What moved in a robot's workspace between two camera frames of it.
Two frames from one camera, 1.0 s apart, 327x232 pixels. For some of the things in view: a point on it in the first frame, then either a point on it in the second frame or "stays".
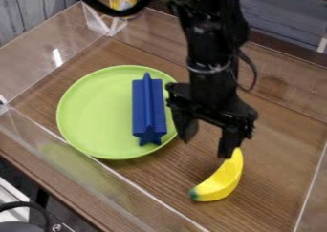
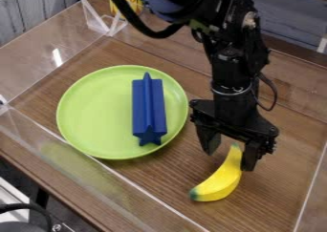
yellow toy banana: x=226 y=180 stays
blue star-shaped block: x=149 y=110 stays
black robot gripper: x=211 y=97 to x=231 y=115
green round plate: x=96 y=113 stays
